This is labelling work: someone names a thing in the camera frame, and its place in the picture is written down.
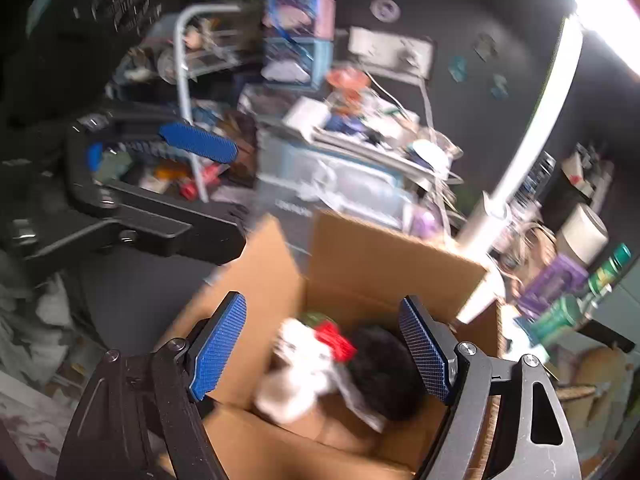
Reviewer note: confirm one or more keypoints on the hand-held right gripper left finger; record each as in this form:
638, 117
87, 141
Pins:
220, 345

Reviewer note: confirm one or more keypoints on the white drawer organizer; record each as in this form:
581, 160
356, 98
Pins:
370, 175

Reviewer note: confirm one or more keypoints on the purple box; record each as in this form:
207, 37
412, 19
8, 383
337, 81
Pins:
550, 285

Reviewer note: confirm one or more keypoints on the cardboard box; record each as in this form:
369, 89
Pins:
380, 255

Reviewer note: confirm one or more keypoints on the white cylinder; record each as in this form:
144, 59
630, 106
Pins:
582, 232

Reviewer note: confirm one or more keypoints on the orange-haired figure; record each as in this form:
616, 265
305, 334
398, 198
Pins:
347, 80

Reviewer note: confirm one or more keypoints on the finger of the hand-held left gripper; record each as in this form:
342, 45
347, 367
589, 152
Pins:
175, 230
200, 142

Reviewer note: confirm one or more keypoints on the wall socket panel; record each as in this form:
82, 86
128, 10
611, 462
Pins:
380, 45

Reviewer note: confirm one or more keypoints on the orange box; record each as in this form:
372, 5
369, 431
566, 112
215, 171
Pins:
170, 171

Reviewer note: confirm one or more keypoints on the brown anime picture card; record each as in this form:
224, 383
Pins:
240, 150

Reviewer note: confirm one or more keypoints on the green round pouch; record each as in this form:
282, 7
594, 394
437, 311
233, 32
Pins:
315, 319

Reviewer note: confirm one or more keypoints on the white printed cloth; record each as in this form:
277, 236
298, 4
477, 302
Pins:
30, 360

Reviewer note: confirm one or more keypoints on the black fluffy plush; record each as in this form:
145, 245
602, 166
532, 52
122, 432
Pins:
385, 375

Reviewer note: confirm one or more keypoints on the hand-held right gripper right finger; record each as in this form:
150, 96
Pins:
425, 350

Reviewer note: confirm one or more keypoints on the round wall badge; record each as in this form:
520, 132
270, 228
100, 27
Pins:
385, 9

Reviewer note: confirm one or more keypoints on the white plush dog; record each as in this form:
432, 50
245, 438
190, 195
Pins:
290, 395

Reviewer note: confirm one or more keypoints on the black pen holder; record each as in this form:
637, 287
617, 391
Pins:
575, 195

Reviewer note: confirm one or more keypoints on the pink cartoon box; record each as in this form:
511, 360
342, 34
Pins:
320, 15

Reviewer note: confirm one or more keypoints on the white tray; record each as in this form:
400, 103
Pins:
305, 115

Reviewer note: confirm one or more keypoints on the white desk lamp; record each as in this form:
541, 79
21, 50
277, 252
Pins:
537, 110

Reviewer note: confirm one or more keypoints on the green can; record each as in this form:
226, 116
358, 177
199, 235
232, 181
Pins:
610, 270

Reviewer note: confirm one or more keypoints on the red bottle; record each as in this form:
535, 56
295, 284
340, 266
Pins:
192, 190

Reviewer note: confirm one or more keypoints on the blue cartoon box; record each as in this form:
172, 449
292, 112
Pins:
320, 60

